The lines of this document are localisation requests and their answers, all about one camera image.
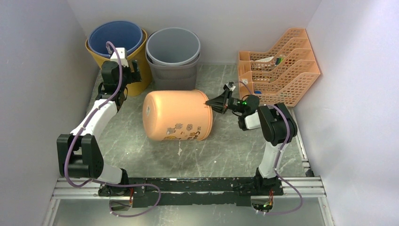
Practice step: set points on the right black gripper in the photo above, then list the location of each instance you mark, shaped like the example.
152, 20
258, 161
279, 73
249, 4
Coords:
220, 104

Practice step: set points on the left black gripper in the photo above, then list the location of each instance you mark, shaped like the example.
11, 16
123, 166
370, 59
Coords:
133, 76

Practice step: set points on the orange plastic bin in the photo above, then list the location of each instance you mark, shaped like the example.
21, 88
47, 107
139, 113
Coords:
177, 115

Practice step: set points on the grey mesh waste basket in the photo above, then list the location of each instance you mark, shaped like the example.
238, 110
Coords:
181, 77

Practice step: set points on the grey smooth plastic bin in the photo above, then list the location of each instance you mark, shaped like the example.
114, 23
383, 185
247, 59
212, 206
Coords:
173, 46

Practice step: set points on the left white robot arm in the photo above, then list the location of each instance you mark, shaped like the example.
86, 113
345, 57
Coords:
79, 155

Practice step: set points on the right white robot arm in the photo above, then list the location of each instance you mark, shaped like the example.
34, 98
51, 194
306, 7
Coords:
277, 126

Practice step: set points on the yellow plastic bin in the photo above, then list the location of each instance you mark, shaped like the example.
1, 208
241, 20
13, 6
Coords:
134, 89

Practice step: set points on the blue plastic bin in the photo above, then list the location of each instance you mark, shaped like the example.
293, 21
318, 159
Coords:
123, 34

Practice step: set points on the orange plastic file rack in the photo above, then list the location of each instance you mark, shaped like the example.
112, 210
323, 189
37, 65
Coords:
282, 74

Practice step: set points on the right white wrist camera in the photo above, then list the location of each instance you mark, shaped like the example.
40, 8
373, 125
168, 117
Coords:
230, 86

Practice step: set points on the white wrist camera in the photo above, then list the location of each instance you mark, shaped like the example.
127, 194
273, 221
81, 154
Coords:
230, 86
120, 56

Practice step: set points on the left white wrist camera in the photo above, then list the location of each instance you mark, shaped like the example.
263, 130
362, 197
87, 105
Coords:
120, 56

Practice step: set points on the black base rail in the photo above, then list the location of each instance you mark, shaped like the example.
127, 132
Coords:
198, 191

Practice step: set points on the aluminium frame rail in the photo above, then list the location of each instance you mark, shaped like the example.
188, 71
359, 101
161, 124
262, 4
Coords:
307, 187

